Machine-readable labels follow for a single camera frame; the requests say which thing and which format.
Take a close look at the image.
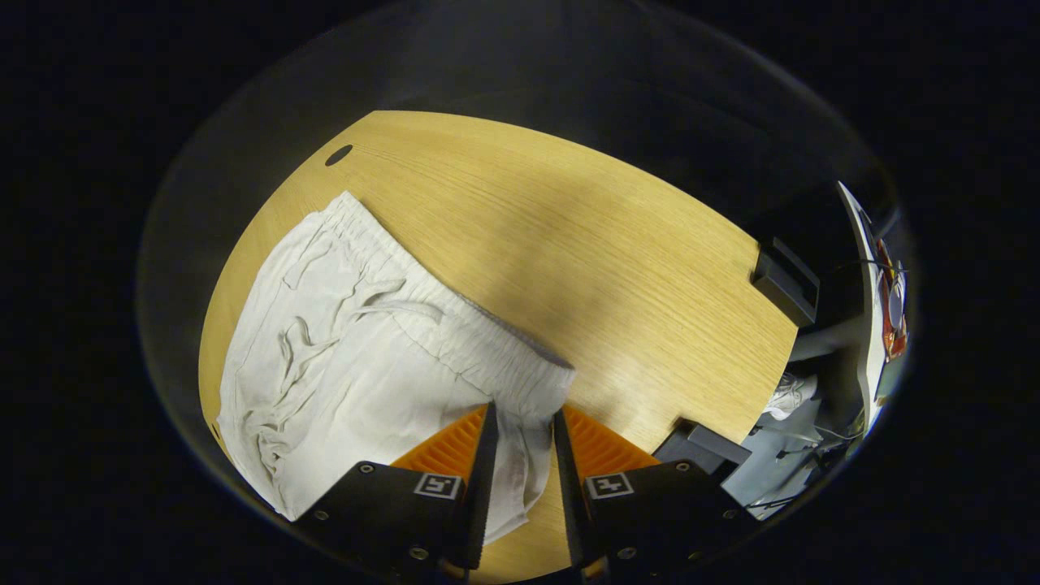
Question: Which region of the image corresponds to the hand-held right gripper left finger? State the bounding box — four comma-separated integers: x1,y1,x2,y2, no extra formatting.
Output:
291,403,500,579

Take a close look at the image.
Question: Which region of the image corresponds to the person's grey trouser leg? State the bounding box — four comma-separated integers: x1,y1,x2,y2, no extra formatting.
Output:
786,313,866,362

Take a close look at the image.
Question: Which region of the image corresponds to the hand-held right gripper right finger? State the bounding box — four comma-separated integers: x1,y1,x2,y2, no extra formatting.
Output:
552,404,762,579

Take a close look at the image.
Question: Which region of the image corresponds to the black table bracket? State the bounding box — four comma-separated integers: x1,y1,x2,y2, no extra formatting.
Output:
749,236,821,327

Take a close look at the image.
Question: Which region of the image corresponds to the white panel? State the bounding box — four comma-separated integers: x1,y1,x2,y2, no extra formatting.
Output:
837,180,907,431

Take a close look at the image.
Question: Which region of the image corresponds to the person's white shoe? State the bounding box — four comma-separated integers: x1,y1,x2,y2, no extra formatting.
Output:
762,372,819,422

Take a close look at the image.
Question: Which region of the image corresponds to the grey table bracket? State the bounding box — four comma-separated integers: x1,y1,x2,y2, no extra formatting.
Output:
652,420,752,476

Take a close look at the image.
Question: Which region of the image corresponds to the red object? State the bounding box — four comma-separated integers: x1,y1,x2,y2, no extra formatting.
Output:
876,240,908,361

